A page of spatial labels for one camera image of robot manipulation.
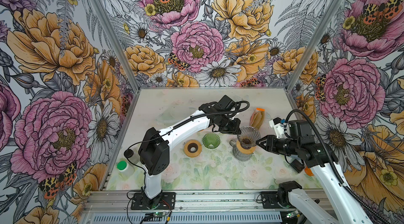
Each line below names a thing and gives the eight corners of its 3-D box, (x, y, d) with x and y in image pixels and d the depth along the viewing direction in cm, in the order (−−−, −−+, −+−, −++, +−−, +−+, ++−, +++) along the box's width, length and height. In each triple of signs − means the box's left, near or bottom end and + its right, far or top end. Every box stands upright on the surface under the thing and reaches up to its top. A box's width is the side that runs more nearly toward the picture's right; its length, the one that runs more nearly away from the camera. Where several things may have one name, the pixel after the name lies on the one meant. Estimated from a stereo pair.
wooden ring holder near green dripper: (184, 156, 90) (183, 154, 88) (185, 141, 96) (185, 139, 94) (201, 156, 90) (201, 154, 88) (201, 141, 96) (201, 139, 94)
